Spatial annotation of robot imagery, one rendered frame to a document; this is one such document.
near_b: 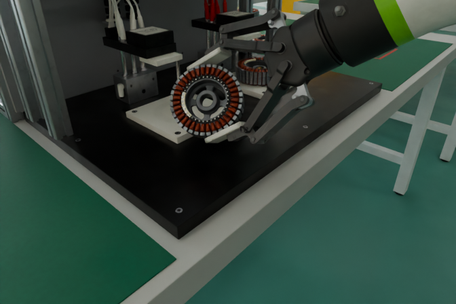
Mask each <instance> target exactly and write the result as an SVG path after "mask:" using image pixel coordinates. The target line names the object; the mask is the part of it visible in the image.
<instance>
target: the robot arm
mask: <svg viewBox="0 0 456 304"><path fill-rule="evenodd" d="M318 6H319V9H314V10H312V11H310V12H309V13H307V14H305V15H304V16H302V17H300V18H299V19H297V20H295V21H294V22H293V23H292V24H291V25H289V26H286V22H285V20H286V14H284V13H283V12H281V11H280V10H278V9H277V8H273V9H271V10H269V11H268V12H267V13H265V14H263V15H262V16H257V17H254V18H249V19H246V20H241V21H237V22H232V23H229V24H224V25H222V26H220V28H219V33H221V39H220V40H219V42H218V43H216V44H215V45H213V46H212V47H210V48H208V49H207V50H206V51H205V52H204V53H205V56H204V57H203V58H200V59H199V60H198V61H196V62H194V63H193V64H191V65H189V66H188V67H187V71H189V69H191V68H193V69H194V70H195V67H196V66H199V67H200V68H201V66H200V65H202V64H204V65H207V64H211V65H213V64H215V65H216V64H218V63H220V62H222V61H224V60H225V59H227V58H228V57H230V56H231V55H232V53H231V52H230V51H229V50H232V51H234V50H235V51H241V52H252V53H259V54H264V55H265V56H264V57H263V59H264V61H265V64H266V65H267V70H268V75H269V78H271V80H270V82H269V83H268V84H267V90H266V91H265V93H264V95H263V96H262V98H261V99H260V101H259V103H258V104H257V106H256V107H255V108H254V111H253V112H252V113H251V115H250V117H249V118H248V120H247V121H246V122H242V121H239V122H237V123H235V124H233V125H232V126H229V127H228V128H225V129H224V130H221V131H219V132H217V133H215V134H213V135H211V136H209V137H207V138H205V139H204V140H205V143H219V142H221V141H224V140H226V139H228V141H239V140H241V139H243V138H246V137H247V136H248V137H249V138H250V142H251V143H252V144H265V143H266V142H267V141H268V140H269V139H270V138H271V137H272V136H273V135H274V134H275V133H277V132H278V131H279V130H280V129H281V128H282V127H284V126H285V125H286V124H287V123H288V122H289V121H290V120H291V119H292V118H293V117H294V116H295V115H296V114H297V113H299V112H300V111H302V110H304V109H306V108H309V107H312V106H313V105H314V104H315V99H314V98H312V97H311V96H310V95H309V90H308V88H307V84H308V83H309V82H310V81H311V80H312V79H313V78H315V77H318V76H320V75H322V74H324V73H326V72H329V71H331V70H333V69H335V68H337V67H339V66H341V65H342V64H343V63H344V62H345V63H346V64H347V65H349V66H351V67H356V66H358V65H359V64H362V63H364V62H366V61H368V60H371V59H373V58H375V57H377V56H380V55H382V54H384V53H386V52H388V51H390V50H392V49H394V48H397V47H399V46H401V45H403V44H405V43H408V42H410V41H412V40H414V39H416V38H418V37H421V36H423V35H426V34H428V33H431V32H433V31H437V30H439V29H442V28H444V27H448V26H451V25H454V24H456V0H319V2H318ZM269 29H274V30H276V29H277V31H276V32H275V35H274V36H273V38H272V40H271V42H270V41H247V40H239V39H233V37H237V36H240V35H247V34H251V33H256V32H260V31H266V30H269ZM189 72H190V71H189ZM290 86H294V87H297V91H296V93H295V94H293V95H292V100H290V101H288V102H287V103H286V104H285V105H284V106H283V107H282V108H281V109H280V110H278V111H277V112H276V113H275V114H274V115H273V116H272V117H271V118H270V119H269V120H268V121H266V120H267V118H268V117H269V115H270V114H271V112H272V111H273V109H274V107H275V106H276V105H277V103H278V101H279V100H280V99H281V97H282V96H283V95H285V93H287V91H288V89H289V88H290ZM265 121H266V122H265Z"/></svg>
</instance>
